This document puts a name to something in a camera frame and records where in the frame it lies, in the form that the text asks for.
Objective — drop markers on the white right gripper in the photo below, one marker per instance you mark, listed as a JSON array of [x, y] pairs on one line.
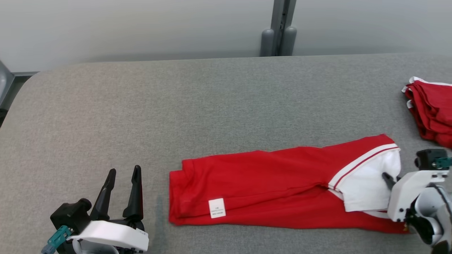
[[406, 194]]

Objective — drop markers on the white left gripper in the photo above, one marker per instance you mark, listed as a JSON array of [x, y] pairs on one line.
[[113, 234]]

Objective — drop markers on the red shorts with white trim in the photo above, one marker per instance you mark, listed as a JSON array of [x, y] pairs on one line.
[[434, 109]]

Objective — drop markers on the red t-shirt with white sleeves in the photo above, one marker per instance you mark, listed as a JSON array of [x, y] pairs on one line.
[[268, 180]]

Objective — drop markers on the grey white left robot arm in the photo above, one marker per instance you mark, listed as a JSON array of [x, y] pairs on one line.
[[99, 249]]

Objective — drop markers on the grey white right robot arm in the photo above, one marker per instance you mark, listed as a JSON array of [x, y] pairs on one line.
[[430, 218]]

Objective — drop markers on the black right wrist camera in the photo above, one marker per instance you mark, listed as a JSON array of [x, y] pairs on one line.
[[429, 158]]

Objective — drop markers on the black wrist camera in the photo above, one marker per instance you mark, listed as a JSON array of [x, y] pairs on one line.
[[429, 158], [69, 215]]

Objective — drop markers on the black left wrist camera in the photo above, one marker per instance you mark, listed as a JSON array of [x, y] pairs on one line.
[[69, 215]]

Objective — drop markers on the teal right camera connector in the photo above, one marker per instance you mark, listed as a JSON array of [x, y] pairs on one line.
[[444, 162]]

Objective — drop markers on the teal camera connector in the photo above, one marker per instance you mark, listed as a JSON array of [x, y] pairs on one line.
[[58, 238], [444, 162]]

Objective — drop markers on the teal left camera connector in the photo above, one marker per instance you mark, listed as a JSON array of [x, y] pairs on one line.
[[58, 238]]

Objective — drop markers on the grey cylindrical post foot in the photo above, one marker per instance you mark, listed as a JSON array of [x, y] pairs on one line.
[[267, 44], [289, 42]]

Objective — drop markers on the grey metal partition post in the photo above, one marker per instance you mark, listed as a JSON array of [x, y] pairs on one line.
[[282, 17]]

